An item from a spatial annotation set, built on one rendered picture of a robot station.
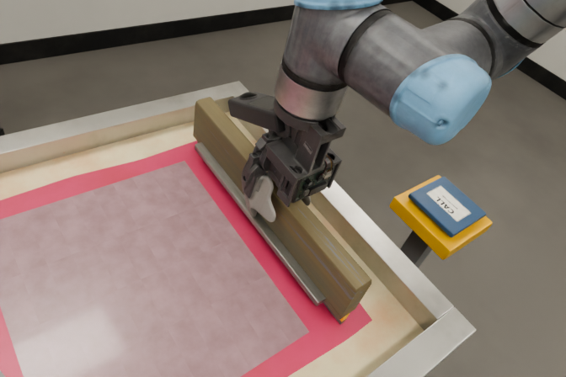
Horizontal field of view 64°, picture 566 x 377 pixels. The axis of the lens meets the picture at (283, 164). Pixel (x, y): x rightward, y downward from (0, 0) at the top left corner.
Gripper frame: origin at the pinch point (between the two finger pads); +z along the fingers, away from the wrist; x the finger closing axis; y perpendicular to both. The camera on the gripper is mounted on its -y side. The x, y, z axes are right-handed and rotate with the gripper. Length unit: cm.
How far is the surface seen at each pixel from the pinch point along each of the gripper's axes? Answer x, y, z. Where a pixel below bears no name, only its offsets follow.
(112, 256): -21.1, -4.0, 4.5
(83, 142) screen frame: -17.5, -24.5, 3.3
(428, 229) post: 24.3, 14.5, 5.0
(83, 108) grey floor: 15, -148, 104
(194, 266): -12.5, 2.4, 4.5
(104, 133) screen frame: -14.2, -24.5, 2.5
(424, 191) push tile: 28.7, 9.0, 3.4
